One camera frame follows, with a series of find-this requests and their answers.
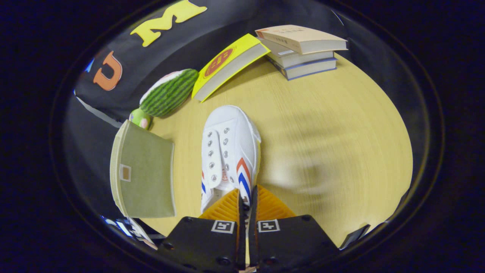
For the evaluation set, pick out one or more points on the pink and green plush toy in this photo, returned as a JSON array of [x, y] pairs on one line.
[[140, 119]]

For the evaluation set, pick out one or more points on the yellow book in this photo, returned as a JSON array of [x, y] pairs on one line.
[[223, 60]]

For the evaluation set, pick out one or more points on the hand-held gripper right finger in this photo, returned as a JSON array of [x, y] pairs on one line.
[[253, 246]]

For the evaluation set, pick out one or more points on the white canvas shoe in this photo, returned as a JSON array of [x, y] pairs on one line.
[[231, 125]]

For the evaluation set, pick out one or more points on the beige book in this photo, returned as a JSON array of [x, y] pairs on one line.
[[299, 36]]

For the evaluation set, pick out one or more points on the black backdrop cloth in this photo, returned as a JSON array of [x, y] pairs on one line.
[[227, 22]]

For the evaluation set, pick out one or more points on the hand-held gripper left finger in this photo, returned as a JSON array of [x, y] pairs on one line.
[[241, 246]]

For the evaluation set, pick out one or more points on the blue book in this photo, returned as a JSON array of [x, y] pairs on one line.
[[308, 70]]

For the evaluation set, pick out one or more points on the blue and white printed object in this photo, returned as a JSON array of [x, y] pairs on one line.
[[125, 227]]

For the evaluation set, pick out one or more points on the watermelon slice plush toy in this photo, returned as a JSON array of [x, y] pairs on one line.
[[168, 93]]

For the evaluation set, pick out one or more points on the white book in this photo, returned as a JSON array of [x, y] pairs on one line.
[[299, 58]]

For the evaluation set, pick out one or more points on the grey-green fabric storage box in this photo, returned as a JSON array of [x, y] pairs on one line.
[[147, 174]]

